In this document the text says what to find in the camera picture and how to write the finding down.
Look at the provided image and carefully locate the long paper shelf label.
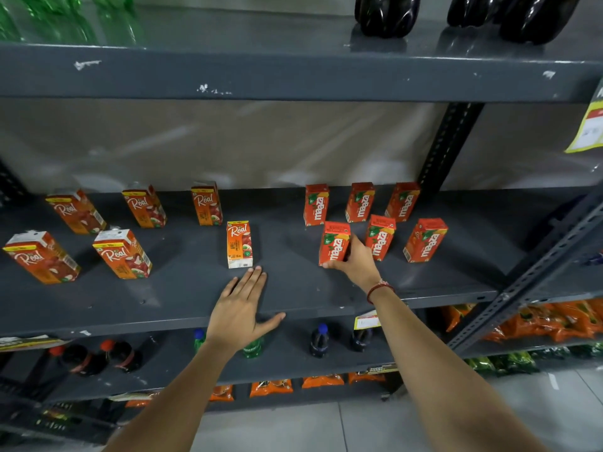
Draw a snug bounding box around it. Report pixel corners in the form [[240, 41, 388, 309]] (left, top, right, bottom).
[[0, 334, 69, 352]]

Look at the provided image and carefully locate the large dark cola bottle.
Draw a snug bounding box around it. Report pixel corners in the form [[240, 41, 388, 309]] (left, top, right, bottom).
[[447, 0, 507, 29], [498, 0, 584, 46], [354, 0, 422, 39]]

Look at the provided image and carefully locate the green plastic bottle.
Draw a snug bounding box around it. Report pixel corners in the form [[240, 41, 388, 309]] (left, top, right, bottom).
[[0, 0, 23, 43], [16, 0, 97, 45], [90, 0, 144, 46]]

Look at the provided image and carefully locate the red thread bracelet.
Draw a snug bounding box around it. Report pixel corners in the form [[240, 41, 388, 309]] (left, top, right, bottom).
[[367, 280, 395, 305]]

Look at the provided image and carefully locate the grey side rack shelf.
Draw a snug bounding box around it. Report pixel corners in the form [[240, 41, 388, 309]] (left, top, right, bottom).
[[457, 335, 603, 360]]

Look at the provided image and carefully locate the blue cap dark bottle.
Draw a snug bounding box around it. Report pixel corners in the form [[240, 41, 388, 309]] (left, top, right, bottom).
[[309, 323, 330, 358]]

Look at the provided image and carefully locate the row of orange chip bags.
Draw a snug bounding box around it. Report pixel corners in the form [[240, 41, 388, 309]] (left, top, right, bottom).
[[441, 298, 603, 344]]

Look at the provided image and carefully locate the group of orange apple cartons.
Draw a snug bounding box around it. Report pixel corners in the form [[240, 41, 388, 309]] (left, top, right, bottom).
[[2, 181, 254, 285]]

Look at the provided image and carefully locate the person's right forearm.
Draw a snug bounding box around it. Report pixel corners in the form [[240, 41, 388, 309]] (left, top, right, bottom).
[[369, 285, 551, 452]]

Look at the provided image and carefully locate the yellow hanging price tag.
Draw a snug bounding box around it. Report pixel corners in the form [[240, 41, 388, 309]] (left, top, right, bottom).
[[564, 79, 603, 154]]

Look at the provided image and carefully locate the grey perforated angle post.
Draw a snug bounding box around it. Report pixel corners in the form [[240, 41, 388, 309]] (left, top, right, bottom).
[[447, 193, 603, 354]]

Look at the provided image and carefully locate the black perforated shelf upright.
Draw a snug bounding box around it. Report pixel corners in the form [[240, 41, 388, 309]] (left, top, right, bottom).
[[417, 102, 485, 194]]

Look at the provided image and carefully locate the grey metal shelf board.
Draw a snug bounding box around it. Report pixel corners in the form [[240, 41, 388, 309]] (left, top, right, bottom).
[[0, 4, 603, 105], [205, 379, 394, 415], [0, 320, 399, 406], [0, 185, 603, 340]]

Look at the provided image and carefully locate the small dark soda bottle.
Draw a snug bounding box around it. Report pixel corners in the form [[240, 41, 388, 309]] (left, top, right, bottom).
[[350, 327, 374, 352]]

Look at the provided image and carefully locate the red cap cola bottle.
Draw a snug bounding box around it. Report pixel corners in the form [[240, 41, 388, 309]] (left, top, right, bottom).
[[99, 339, 143, 374], [48, 345, 108, 378]]

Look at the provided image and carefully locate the row of green chip bags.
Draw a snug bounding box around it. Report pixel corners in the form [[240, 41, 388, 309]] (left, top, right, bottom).
[[464, 342, 603, 376]]

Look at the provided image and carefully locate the small yellow shelf label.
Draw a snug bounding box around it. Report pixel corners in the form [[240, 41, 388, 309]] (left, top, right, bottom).
[[354, 311, 382, 331]]

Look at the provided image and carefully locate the group of red mango cartons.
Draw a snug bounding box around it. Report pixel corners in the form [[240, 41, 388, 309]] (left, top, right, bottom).
[[303, 182, 448, 264]]

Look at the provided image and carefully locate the person's left hand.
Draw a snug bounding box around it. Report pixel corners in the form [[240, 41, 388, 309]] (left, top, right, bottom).
[[206, 266, 286, 356]]

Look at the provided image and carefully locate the person's left forearm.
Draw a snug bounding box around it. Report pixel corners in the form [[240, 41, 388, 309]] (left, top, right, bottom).
[[105, 338, 237, 452]]

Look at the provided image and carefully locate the person's right hand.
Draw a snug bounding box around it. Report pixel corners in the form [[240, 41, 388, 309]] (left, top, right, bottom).
[[323, 234, 382, 293]]

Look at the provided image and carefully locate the translucent plastic backing sheet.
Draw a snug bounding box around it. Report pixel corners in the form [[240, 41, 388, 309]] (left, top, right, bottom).
[[0, 99, 447, 194]]

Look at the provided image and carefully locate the red mango juice carton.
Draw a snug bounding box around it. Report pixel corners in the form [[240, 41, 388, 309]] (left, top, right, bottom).
[[319, 221, 352, 267]]

